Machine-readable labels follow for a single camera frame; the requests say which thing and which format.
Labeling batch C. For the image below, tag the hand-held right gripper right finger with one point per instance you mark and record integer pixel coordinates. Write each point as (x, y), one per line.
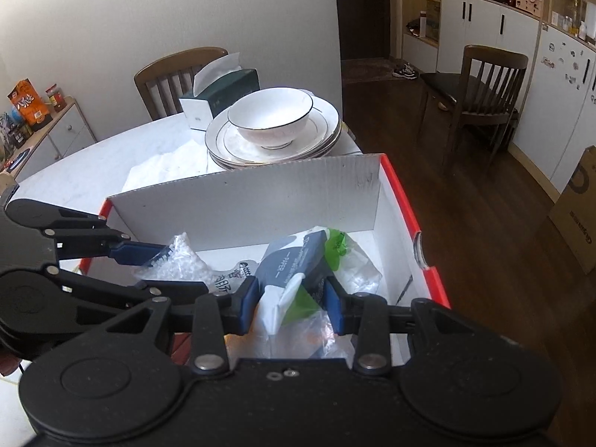
(335, 309)

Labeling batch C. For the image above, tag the dark wooden chair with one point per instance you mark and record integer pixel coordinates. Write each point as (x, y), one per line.
(484, 88)

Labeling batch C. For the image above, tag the brown cardboard box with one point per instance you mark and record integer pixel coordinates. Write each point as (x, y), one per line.
(577, 214)

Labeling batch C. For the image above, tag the white gold-rimmed plate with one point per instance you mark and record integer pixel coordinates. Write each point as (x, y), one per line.
(279, 162)
(321, 123)

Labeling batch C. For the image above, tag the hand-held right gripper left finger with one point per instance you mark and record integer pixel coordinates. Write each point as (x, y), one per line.
(247, 305)

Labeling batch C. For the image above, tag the blue-grey tissue pack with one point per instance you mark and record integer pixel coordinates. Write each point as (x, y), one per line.
(288, 260)

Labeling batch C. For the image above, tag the wooden slat-back chair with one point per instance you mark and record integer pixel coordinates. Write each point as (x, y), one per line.
(163, 79)

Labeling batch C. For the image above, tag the white cabinet with stickers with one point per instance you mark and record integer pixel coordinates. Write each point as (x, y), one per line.
(563, 102)

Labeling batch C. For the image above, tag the bag of white beads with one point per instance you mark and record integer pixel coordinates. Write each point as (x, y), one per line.
(186, 260)

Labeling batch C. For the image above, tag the white printed snack packet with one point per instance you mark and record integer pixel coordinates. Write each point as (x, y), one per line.
(230, 279)

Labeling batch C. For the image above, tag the white sideboard cabinet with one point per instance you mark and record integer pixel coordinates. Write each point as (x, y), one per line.
(60, 135)

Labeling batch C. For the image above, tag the clear plastic bag white contents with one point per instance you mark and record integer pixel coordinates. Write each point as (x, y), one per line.
(358, 272)

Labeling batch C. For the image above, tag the red lidded jar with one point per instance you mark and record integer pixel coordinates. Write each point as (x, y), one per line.
(55, 98)

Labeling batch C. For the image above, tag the white gold-rimmed bowl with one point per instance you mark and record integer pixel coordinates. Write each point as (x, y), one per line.
(270, 118)

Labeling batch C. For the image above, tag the pair of sneakers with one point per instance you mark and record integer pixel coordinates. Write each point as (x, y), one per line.
(404, 70)

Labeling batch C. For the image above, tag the white and green tissue box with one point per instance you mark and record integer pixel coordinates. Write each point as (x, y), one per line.
(219, 93)

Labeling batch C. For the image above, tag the dark wooden door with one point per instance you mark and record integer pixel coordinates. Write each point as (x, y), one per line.
(361, 9)

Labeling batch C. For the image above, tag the pink table clock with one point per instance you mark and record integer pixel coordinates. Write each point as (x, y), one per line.
(527, 1)

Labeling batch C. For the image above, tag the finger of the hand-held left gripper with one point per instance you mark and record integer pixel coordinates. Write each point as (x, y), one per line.
(135, 252)
(172, 288)

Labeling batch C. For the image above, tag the red cardboard box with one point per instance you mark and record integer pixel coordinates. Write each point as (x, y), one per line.
(260, 200)

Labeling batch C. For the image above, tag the orange snack bag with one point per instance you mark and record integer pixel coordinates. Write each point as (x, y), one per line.
(29, 105)

